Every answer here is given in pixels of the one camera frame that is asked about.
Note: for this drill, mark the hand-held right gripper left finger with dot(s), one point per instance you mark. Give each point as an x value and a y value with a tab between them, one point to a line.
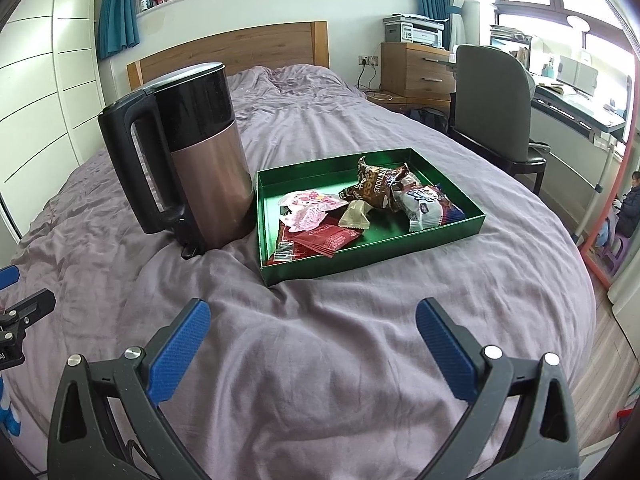
177	345

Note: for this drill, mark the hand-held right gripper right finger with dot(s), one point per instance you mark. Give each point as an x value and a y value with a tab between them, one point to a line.
447	350

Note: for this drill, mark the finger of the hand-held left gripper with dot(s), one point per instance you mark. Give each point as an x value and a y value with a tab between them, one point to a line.
7	276
30	305

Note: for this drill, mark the long red snack packet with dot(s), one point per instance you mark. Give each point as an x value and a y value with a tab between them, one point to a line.
280	255

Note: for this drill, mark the white and blue cookie packet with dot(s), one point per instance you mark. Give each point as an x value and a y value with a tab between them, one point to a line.
430	207

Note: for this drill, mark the dark red square packet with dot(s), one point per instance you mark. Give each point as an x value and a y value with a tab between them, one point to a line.
330	240

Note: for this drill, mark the pale green candy packet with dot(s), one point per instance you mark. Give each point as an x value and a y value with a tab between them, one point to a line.
356	214

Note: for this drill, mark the brown snack packet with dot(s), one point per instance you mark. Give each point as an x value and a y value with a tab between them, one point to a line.
372	185

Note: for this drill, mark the pink cartoon snack packet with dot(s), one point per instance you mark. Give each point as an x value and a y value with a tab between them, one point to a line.
310	207

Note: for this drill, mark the green tray box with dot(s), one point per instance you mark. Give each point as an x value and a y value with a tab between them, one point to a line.
300	185

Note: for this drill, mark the purple bed blanket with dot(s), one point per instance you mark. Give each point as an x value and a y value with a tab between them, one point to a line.
325	360

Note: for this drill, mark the pink framed mirror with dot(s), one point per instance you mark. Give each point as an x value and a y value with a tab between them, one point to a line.
595	255

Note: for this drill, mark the white wardrobe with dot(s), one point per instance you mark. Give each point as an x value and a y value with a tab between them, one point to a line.
45	85

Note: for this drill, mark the grey desk chair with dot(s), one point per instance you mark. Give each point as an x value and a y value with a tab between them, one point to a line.
485	95

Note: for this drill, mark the grey desk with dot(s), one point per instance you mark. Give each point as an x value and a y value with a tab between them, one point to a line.
580	110

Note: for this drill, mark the wooden nightstand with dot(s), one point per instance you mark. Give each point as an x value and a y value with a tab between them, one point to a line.
415	70

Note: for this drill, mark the wooden headboard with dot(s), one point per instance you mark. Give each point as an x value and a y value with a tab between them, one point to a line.
240	45

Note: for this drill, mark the grey printer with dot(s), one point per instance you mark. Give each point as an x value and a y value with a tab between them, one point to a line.
415	32

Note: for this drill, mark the white desk lamp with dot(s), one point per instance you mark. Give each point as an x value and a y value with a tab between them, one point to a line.
580	22

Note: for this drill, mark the wall outlet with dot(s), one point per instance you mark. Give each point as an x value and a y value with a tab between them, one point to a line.
367	60

